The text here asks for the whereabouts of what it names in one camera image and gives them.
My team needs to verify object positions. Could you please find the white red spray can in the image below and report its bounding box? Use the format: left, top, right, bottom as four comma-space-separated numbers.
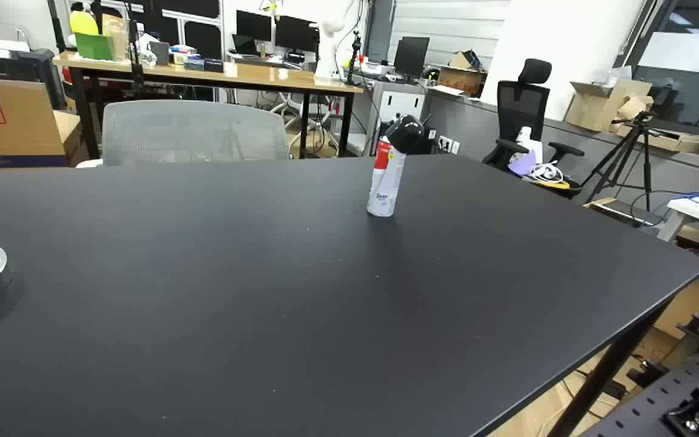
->
366, 136, 405, 218

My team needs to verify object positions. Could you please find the wooden desk with black legs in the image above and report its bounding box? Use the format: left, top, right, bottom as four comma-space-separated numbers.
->
53, 51, 359, 159

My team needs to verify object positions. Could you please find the white plastic bottle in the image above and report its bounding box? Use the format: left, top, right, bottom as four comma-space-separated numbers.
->
517, 127, 543, 166

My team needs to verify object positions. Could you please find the black office chair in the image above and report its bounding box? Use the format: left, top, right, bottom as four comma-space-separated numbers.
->
482, 58, 583, 177

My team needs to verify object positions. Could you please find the grey mesh office chair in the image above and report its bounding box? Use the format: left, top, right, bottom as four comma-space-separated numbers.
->
99, 100, 288, 166

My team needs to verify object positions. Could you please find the open cardboard box right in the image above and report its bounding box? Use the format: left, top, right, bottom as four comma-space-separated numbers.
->
566, 81, 651, 134

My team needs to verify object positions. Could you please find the brown cardboard box left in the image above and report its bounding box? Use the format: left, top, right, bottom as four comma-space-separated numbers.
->
0, 81, 79, 159

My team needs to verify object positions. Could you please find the black metal rack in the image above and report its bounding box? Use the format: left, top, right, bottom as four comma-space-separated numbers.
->
583, 316, 699, 437

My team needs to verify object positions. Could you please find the black camera tripod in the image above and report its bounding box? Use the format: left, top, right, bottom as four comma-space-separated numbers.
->
583, 112, 652, 210

